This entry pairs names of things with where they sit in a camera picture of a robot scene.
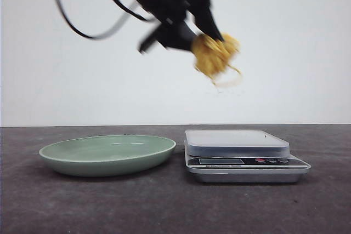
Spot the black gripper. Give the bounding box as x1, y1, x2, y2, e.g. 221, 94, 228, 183
114, 0, 224, 53

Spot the yellow vermicelli noodle bundle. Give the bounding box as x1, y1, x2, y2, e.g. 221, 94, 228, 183
191, 33, 242, 87

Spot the silver digital kitchen scale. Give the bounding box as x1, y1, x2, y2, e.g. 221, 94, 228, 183
184, 129, 311, 183

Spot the light green round plate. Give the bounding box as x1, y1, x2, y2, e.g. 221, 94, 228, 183
39, 135, 176, 177

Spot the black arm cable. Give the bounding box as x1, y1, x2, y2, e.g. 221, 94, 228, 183
46, 0, 157, 41

